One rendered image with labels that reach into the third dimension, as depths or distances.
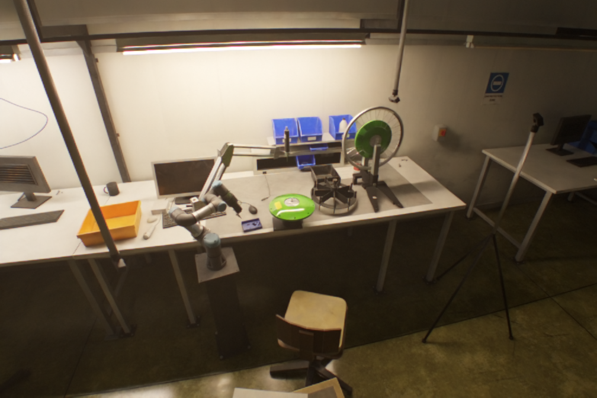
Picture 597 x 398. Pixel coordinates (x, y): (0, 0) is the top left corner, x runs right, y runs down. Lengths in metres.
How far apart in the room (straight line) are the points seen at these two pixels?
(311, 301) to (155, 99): 1.94
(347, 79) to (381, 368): 2.32
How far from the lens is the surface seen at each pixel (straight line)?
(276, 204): 1.97
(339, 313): 1.95
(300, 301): 1.98
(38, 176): 2.86
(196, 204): 1.90
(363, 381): 2.46
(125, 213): 2.47
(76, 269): 2.45
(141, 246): 2.13
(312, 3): 2.58
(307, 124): 2.70
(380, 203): 2.35
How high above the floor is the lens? 2.19
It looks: 29 degrees down
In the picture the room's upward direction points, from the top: straight up
